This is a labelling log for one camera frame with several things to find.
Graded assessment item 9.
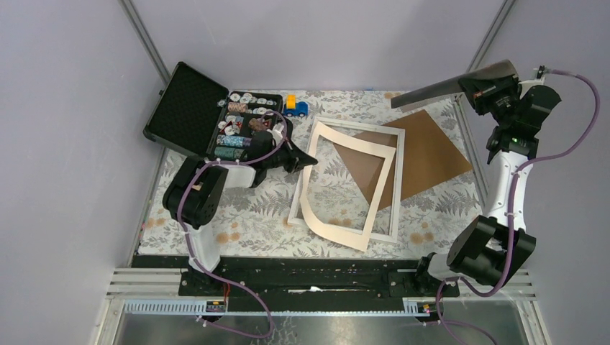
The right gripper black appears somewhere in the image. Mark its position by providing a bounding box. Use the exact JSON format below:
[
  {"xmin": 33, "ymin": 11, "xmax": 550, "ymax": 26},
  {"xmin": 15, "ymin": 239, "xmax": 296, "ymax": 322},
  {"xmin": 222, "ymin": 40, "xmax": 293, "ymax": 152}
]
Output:
[{"xmin": 457, "ymin": 75, "xmax": 521, "ymax": 128}]

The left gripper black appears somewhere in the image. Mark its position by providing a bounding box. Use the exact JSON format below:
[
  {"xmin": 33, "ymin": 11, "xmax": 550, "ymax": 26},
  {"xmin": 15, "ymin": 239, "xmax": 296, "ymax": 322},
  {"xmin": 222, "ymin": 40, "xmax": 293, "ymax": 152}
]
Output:
[{"xmin": 263, "ymin": 136, "xmax": 317, "ymax": 173}]

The landscape sunset photo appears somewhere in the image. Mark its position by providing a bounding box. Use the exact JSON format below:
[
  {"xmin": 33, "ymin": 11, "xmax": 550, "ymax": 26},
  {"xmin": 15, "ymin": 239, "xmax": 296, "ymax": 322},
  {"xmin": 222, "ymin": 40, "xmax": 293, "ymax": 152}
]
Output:
[{"xmin": 390, "ymin": 60, "xmax": 517, "ymax": 112}]

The white picture frame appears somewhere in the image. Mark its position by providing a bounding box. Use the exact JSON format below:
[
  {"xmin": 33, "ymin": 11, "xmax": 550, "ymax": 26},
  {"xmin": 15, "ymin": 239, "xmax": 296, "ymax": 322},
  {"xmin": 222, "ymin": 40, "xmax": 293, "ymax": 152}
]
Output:
[{"xmin": 287, "ymin": 117, "xmax": 406, "ymax": 244}]

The cream mat board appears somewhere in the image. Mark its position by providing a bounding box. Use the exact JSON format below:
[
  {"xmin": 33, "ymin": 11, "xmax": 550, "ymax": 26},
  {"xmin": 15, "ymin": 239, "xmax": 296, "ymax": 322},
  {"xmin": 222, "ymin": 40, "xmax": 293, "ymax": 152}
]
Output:
[{"xmin": 299, "ymin": 120, "xmax": 396, "ymax": 252}]

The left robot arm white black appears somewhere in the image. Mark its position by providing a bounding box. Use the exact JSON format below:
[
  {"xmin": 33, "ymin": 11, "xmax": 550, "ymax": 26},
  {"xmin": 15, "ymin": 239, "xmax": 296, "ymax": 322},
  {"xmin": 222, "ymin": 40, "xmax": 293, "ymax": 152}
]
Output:
[{"xmin": 163, "ymin": 129, "xmax": 318, "ymax": 295}]

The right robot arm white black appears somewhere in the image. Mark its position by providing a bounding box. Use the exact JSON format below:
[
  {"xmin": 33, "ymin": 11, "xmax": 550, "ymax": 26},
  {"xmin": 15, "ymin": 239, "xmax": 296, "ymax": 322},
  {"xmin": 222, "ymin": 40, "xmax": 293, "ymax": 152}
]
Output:
[{"xmin": 412, "ymin": 74, "xmax": 561, "ymax": 296}]

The blue yellow toy truck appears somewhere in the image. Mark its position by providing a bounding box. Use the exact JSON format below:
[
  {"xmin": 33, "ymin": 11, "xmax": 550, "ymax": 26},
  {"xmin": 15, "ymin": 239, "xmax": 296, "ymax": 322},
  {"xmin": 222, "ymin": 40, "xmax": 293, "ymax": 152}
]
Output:
[{"xmin": 283, "ymin": 94, "xmax": 309, "ymax": 118}]

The black poker chip case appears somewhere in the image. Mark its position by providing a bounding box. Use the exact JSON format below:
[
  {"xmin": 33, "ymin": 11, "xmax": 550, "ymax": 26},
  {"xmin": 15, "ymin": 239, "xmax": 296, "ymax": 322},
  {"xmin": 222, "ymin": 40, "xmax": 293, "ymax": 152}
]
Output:
[{"xmin": 143, "ymin": 62, "xmax": 284, "ymax": 160}]

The right aluminium corner post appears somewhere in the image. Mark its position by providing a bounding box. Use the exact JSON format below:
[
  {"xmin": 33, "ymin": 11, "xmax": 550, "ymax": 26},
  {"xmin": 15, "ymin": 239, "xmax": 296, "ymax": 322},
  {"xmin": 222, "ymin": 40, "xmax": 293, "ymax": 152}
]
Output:
[{"xmin": 453, "ymin": 0, "xmax": 516, "ymax": 98}]

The aluminium corner post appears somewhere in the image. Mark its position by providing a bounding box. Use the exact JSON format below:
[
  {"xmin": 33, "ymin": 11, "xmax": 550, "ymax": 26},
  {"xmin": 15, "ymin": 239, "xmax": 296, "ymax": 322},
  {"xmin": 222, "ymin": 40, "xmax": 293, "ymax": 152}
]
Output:
[
  {"xmin": 118, "ymin": 0, "xmax": 170, "ymax": 85},
  {"xmin": 453, "ymin": 0, "xmax": 516, "ymax": 98}
]

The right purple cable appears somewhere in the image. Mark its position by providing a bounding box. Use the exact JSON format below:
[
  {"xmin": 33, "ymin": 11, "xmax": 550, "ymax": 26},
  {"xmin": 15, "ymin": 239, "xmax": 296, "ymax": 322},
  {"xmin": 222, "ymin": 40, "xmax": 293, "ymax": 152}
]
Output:
[{"xmin": 419, "ymin": 68, "xmax": 601, "ymax": 345}]

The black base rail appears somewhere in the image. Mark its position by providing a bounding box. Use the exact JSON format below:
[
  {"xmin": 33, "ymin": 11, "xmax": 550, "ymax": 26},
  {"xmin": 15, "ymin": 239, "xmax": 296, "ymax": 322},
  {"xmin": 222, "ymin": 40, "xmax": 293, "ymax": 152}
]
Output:
[{"xmin": 132, "ymin": 255, "xmax": 441, "ymax": 313}]

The white slotted cable duct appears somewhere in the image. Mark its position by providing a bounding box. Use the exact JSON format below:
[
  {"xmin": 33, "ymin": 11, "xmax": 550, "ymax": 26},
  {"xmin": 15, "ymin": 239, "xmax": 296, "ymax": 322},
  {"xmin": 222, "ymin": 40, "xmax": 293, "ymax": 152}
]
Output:
[{"xmin": 124, "ymin": 296, "xmax": 433, "ymax": 318}]

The left aluminium corner post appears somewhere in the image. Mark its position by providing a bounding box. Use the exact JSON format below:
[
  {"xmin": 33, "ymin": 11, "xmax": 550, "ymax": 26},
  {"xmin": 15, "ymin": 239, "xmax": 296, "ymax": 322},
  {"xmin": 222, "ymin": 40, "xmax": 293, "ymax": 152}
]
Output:
[{"xmin": 118, "ymin": 0, "xmax": 170, "ymax": 85}]

